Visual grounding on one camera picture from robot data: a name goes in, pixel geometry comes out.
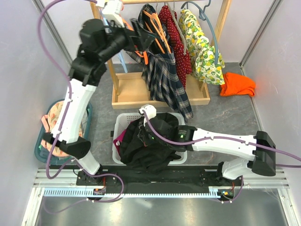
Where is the orange hanger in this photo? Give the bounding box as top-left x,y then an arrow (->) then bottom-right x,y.
121,18 -> 149,65
143,10 -> 171,54

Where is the light blue hanger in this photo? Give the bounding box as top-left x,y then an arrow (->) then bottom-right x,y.
99,8 -> 128,73

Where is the navy plaid skirt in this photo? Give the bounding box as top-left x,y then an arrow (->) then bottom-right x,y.
128,4 -> 193,120

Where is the magenta pleated skirt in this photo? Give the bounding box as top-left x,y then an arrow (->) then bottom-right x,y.
113,130 -> 126,154

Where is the black skirt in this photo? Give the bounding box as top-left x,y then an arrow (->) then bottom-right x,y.
118,117 -> 182,173

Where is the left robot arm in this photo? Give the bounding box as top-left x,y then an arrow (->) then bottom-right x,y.
43,19 -> 158,185

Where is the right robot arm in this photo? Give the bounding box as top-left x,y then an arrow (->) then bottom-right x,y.
144,117 -> 276,186

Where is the blue-grey hanger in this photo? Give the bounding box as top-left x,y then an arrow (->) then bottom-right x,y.
182,0 -> 219,66

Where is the red polka dot garment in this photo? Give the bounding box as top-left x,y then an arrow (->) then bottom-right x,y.
158,5 -> 192,89

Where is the wooden clothes rack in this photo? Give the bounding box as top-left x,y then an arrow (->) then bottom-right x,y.
108,0 -> 231,109

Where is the lemon print garment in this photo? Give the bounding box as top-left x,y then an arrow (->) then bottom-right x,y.
178,9 -> 225,85

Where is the white plastic laundry basket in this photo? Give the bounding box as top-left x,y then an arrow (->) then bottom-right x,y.
112,113 -> 188,165

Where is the orange cloth on floor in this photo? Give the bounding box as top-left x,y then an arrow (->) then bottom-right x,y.
220,72 -> 256,97

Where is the floral tulip cloth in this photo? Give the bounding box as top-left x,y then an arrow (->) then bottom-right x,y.
41,101 -> 70,158

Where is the teal plastic tub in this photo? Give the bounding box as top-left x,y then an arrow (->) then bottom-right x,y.
34,100 -> 93,165

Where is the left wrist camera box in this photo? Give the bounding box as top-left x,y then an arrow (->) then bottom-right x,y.
96,0 -> 124,27

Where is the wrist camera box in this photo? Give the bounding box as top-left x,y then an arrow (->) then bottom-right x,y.
96,0 -> 124,27
138,104 -> 157,120

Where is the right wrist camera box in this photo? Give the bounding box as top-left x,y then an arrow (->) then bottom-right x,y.
138,104 -> 157,120

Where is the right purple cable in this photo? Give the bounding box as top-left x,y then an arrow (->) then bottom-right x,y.
142,109 -> 301,204

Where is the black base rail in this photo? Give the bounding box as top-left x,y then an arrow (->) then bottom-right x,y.
76,165 -> 241,194

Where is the white slotted cable duct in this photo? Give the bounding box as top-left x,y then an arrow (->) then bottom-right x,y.
44,187 -> 224,198

